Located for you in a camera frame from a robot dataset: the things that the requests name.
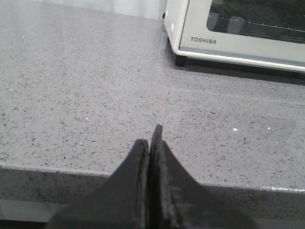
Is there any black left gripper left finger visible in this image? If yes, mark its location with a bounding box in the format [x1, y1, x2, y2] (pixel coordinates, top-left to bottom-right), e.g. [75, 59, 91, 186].
[46, 139, 149, 229]

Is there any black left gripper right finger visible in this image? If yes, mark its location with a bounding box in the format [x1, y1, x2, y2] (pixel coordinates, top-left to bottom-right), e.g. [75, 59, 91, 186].
[149, 125, 258, 229]

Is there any glass oven door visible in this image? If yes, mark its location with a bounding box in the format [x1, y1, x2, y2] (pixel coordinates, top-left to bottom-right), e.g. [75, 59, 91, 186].
[178, 0, 305, 67]

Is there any white Toshiba toaster oven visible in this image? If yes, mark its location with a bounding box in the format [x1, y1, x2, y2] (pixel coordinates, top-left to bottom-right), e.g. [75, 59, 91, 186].
[162, 0, 305, 73]

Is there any metal wire oven rack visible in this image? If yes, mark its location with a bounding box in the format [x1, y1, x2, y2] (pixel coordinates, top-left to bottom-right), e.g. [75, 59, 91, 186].
[206, 13, 305, 43]

